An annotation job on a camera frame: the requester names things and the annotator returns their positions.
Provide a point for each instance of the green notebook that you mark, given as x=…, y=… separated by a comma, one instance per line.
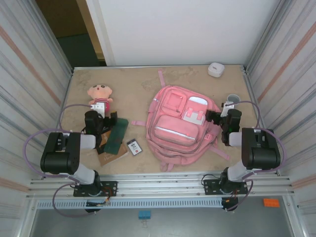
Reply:
x=116, y=138

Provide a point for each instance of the pink plush doll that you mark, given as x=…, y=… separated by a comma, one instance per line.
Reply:
x=98, y=91

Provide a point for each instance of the brown script cover book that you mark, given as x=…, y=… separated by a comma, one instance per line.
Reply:
x=113, y=158

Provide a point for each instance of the black white card box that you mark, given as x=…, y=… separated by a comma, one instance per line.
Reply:
x=134, y=148

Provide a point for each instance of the pink student backpack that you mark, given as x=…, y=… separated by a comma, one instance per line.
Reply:
x=172, y=133

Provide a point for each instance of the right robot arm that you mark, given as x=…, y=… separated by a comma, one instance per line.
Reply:
x=261, y=153

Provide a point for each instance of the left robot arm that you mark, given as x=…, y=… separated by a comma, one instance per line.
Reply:
x=59, y=158

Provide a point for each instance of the grey cup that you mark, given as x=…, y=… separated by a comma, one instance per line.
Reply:
x=233, y=98

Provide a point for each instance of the small white lidded box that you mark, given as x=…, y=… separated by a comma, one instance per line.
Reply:
x=216, y=69

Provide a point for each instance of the orange toy brick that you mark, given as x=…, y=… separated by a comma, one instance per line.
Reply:
x=271, y=202

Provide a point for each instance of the blue binder clip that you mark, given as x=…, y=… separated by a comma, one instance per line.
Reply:
x=144, y=214

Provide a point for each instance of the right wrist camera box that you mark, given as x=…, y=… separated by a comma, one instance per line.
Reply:
x=225, y=110

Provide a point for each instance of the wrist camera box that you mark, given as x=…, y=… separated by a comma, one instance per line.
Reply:
x=225, y=110
x=97, y=106

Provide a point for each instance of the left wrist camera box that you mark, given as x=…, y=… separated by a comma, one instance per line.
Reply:
x=97, y=106

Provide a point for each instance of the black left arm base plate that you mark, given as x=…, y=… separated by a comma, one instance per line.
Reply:
x=109, y=188

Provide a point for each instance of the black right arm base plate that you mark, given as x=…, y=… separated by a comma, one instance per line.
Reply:
x=212, y=186

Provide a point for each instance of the aluminium mounting rail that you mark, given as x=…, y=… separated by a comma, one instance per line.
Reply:
x=160, y=184

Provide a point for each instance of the beige door frame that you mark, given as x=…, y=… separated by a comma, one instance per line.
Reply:
x=93, y=32

